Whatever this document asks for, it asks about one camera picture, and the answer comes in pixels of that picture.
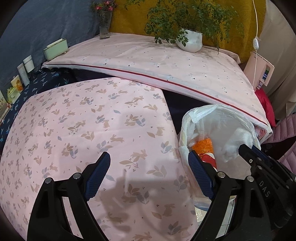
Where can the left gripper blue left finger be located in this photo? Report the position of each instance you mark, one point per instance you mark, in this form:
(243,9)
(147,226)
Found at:
(95,174)

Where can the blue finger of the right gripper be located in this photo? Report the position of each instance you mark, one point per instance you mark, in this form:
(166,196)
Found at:
(248,154)

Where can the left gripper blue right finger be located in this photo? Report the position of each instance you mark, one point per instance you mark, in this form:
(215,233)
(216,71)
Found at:
(203,173)

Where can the orange plastic bag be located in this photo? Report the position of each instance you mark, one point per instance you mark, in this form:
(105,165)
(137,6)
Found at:
(202,147)

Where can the white tissue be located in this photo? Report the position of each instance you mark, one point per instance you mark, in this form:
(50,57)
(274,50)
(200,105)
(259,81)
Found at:
(231,147)

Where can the trash bin with white liner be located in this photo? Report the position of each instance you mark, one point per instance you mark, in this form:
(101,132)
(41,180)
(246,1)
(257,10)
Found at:
(217,122)

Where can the pink quilted jacket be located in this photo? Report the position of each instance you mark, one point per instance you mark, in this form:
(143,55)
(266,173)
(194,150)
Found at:
(281,144)

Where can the red fabric item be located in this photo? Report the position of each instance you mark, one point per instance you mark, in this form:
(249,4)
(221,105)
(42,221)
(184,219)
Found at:
(266,104)

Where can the pink rabbit print tablecloth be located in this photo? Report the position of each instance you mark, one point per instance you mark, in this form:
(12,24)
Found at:
(145,194)

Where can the pink appliance with display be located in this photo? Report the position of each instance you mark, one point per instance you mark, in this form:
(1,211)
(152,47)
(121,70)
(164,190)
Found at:
(258,70)

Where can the pink dotted bench cover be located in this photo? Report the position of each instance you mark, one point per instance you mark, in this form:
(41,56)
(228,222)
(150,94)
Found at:
(207,75)

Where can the navy leaf print cloth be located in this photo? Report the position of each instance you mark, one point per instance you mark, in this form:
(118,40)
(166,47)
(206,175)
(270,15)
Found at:
(45,80)

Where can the white gold card box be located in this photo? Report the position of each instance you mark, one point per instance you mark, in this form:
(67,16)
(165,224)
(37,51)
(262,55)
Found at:
(5,106)

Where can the small green white box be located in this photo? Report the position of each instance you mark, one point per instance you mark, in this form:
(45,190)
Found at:
(13,94)

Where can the small orange print box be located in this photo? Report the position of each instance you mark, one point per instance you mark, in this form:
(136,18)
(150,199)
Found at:
(16,83)

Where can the white tall bottle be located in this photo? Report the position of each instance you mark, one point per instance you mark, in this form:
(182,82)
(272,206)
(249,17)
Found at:
(23,74)

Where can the white cylindrical jar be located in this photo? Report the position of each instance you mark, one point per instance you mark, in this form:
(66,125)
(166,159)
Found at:
(29,64)

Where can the mint green storage box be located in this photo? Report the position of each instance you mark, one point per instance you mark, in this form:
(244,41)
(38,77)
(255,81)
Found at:
(55,49)

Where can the white pot green plant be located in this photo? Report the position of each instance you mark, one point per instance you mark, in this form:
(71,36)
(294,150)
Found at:
(170,20)

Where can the glass vase red flowers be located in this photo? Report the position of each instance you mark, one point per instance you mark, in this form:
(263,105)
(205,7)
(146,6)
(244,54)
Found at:
(104,10)

